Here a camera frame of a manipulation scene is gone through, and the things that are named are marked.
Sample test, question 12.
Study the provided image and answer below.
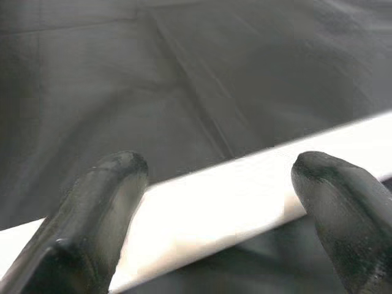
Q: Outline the white plastic table leg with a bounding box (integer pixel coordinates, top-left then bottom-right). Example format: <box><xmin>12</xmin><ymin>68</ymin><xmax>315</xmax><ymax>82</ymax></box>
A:
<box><xmin>0</xmin><ymin>111</ymin><xmax>392</xmax><ymax>294</ymax></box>

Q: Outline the black tablecloth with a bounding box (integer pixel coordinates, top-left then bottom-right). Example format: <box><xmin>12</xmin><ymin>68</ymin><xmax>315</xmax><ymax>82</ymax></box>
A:
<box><xmin>0</xmin><ymin>0</ymin><xmax>392</xmax><ymax>294</ymax></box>

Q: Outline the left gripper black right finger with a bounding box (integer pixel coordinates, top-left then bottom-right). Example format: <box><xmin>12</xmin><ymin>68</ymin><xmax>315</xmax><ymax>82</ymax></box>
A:
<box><xmin>290</xmin><ymin>150</ymin><xmax>392</xmax><ymax>294</ymax></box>

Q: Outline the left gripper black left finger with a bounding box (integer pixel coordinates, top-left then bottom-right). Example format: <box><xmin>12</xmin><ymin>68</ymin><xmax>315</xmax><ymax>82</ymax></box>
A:
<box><xmin>0</xmin><ymin>149</ymin><xmax>149</xmax><ymax>294</ymax></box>

